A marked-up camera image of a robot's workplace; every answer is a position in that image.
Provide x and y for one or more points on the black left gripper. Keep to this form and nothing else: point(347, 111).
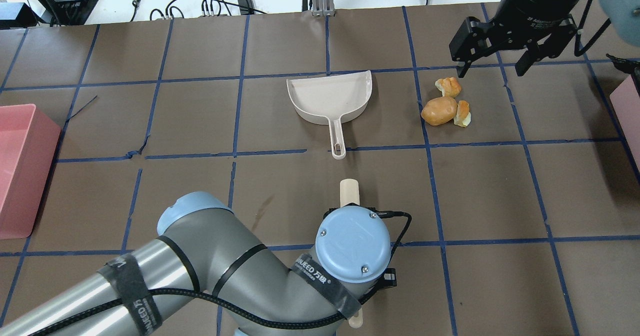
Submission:
point(391, 278)

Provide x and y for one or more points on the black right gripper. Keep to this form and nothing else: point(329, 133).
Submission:
point(531, 7)

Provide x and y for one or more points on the white hand brush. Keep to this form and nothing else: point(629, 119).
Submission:
point(349, 193)

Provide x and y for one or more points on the white plastic dustpan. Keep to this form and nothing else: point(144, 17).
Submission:
point(331, 101)

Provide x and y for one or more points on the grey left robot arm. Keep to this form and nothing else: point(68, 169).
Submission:
point(204, 252)

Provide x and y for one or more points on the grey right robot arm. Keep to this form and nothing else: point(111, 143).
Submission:
point(623, 15)

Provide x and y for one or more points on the pink plastic bin left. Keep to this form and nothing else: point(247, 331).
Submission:
point(28, 139)

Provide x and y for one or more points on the torn bread piece upper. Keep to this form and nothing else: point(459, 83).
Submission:
point(448, 86)

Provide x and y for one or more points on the torn bread piece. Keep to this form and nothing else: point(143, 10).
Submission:
point(463, 114)
point(448, 86)

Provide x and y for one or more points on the torn bread piece lower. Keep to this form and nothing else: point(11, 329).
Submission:
point(463, 114)

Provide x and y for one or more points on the black device on desk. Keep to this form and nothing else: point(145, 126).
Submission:
point(75, 12)

